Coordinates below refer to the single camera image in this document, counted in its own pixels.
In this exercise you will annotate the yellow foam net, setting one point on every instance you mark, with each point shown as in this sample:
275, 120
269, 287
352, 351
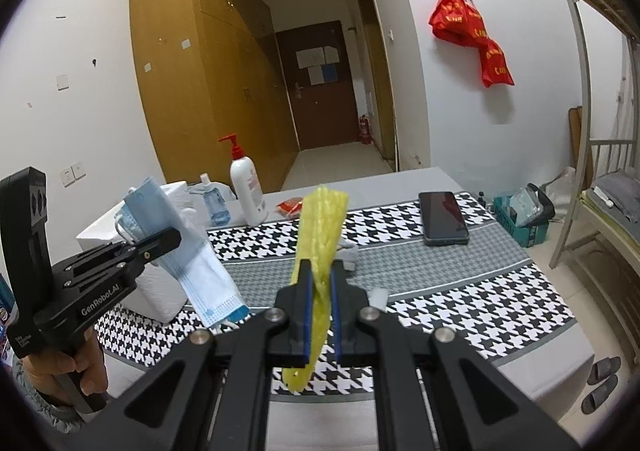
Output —
322, 221

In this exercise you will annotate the white wall socket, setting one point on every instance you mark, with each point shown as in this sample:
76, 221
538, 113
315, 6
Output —
67, 176

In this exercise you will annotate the white foam box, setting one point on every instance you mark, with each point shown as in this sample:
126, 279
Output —
160, 296

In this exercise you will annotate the black smartphone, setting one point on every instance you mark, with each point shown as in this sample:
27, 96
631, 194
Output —
442, 218

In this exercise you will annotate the blue face mask pack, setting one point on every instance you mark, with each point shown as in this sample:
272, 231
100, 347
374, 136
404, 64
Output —
200, 271

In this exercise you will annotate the white pump lotion bottle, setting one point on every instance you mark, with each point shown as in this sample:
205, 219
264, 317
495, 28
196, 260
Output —
247, 196

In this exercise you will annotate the grey folded bedding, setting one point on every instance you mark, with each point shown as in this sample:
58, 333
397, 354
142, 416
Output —
620, 193

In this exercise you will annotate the black bag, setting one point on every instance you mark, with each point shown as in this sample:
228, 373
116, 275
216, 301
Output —
545, 208

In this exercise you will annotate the white notice papers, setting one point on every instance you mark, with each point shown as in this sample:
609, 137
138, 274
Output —
307, 58

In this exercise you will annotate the red printed bags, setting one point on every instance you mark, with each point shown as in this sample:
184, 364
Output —
455, 16

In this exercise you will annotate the green plastic basket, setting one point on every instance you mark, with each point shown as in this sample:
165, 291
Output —
532, 237

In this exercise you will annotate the wooden wardrobe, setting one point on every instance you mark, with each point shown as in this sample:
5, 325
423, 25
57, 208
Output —
190, 81

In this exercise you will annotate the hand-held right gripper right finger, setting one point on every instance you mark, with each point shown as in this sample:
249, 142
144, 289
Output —
336, 331

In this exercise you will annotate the blue spray bottle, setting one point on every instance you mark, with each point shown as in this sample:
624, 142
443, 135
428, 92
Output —
215, 208

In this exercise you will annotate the dark grey slipper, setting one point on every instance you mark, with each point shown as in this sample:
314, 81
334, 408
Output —
604, 370
600, 395

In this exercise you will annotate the light wooden door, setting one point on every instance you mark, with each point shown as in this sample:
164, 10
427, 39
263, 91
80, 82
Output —
377, 81

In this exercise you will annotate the brown wooden board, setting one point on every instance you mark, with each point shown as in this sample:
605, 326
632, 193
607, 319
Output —
575, 141

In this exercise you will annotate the red fire extinguisher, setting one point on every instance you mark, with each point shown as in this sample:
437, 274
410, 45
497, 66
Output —
365, 131

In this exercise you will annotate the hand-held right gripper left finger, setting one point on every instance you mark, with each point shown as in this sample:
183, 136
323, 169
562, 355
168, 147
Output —
307, 331

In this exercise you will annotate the grey metal bunk bed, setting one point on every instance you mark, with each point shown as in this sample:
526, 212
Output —
617, 11

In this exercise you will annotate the colourful printed package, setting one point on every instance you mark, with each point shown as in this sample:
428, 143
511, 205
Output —
6, 311

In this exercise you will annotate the blue notice paper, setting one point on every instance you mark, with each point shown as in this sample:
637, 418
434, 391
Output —
330, 74

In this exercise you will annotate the dark brown door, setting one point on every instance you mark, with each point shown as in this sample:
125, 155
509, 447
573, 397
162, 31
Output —
325, 121

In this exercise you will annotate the person's left hand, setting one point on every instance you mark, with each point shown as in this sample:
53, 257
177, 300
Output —
92, 361

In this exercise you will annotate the houndstooth grey tablecloth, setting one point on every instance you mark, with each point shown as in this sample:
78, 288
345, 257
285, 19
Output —
450, 301

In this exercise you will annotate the white wall switch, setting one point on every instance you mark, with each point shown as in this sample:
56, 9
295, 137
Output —
78, 172
62, 82

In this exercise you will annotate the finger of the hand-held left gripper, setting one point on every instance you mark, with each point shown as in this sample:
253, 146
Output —
157, 246
90, 258

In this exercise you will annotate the red snack packet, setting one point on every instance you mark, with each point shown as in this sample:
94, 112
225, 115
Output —
290, 207

